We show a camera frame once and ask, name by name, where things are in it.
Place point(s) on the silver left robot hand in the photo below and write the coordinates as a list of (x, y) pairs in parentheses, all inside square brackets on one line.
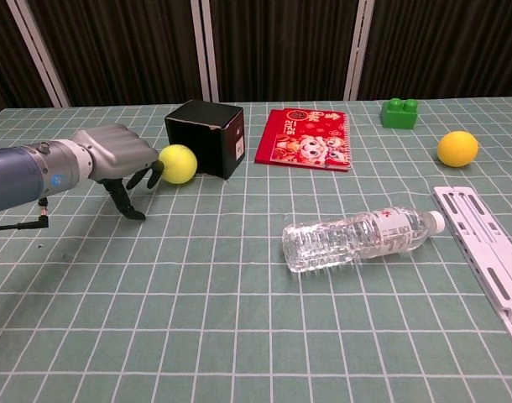
[(113, 153)]

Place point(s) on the yellow-green tennis ball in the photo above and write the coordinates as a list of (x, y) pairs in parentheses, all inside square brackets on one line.
[(178, 164)]

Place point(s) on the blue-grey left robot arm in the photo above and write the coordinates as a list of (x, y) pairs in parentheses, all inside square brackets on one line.
[(27, 176)]

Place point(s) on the black cardboard box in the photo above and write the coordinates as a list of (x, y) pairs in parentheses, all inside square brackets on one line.
[(210, 134)]

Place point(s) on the orange-yellow ball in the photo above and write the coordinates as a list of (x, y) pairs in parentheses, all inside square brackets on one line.
[(457, 149)]

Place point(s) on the red spiral notebook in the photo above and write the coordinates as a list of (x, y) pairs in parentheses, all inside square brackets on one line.
[(306, 140)]

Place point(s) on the green grid tablecloth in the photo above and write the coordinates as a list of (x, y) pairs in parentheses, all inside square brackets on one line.
[(222, 319)]

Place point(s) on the clear plastic water bottle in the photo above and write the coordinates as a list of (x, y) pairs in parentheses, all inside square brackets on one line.
[(348, 241)]

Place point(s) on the green toy building block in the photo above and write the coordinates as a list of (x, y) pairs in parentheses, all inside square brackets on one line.
[(398, 115)]

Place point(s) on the white folding plastic stand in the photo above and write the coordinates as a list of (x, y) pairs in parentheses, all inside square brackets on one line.
[(487, 252)]

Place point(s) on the white partition frame post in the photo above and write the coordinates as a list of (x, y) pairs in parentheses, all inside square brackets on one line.
[(358, 48), (40, 52), (205, 50)]

